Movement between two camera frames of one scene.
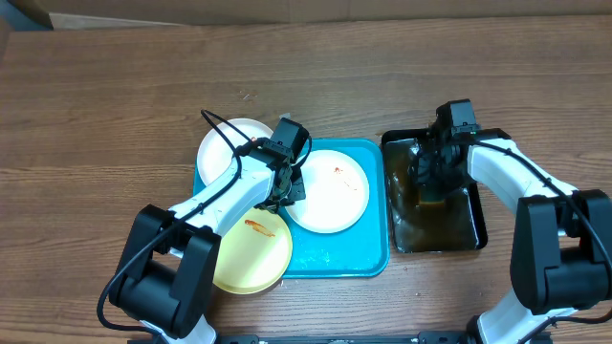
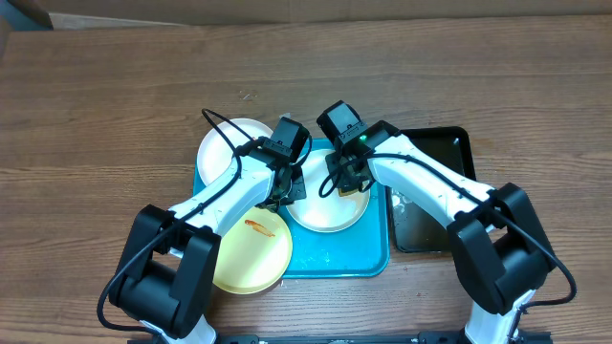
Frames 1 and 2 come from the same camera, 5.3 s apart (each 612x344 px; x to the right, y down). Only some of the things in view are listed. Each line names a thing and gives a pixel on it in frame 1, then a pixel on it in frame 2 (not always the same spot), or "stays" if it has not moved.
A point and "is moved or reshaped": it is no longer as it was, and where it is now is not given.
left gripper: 299,193 stays
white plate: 214,155 stays
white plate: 337,192 stays
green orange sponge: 431,204 is moved or reshaped
